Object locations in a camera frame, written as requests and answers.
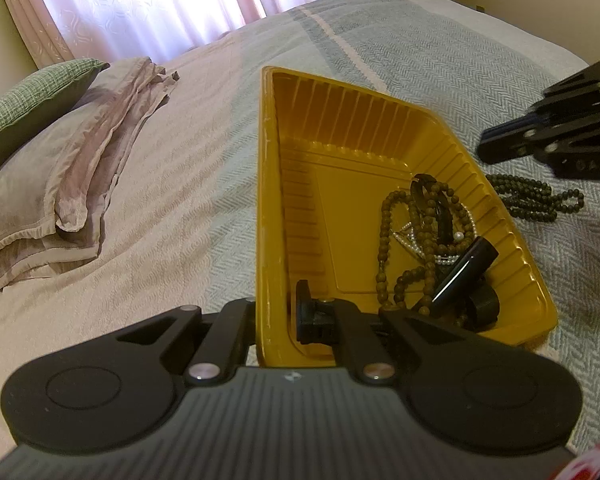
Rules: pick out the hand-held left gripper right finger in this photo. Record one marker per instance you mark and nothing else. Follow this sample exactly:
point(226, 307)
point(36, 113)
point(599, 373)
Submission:
point(304, 296)

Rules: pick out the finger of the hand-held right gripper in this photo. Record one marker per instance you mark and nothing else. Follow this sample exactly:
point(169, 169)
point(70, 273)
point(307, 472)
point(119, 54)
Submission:
point(592, 82)
point(580, 147)

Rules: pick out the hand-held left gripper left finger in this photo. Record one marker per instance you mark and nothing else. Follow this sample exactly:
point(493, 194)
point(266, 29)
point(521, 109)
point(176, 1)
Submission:
point(232, 325)

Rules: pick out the yellow plastic tray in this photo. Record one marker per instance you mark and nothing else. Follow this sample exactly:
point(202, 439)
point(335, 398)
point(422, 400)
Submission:
point(350, 200)

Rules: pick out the glossy black tube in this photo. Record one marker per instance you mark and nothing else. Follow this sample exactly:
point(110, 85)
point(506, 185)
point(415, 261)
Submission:
point(462, 272)

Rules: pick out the black wrist watch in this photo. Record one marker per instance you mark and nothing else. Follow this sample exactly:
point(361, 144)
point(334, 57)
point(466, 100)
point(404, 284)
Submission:
point(484, 307)

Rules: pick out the grey pink pillow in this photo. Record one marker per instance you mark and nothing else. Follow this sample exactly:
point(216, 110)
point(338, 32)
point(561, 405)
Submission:
point(25, 195)

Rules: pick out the green woven pillow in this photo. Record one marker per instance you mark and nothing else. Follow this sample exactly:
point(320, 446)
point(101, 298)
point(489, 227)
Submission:
point(20, 110)

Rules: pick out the red white printed cloth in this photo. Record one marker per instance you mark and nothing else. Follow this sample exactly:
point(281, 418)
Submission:
point(592, 465)

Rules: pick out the white sheer curtain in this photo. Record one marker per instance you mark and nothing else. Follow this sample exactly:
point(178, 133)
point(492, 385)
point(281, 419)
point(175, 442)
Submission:
point(145, 5)

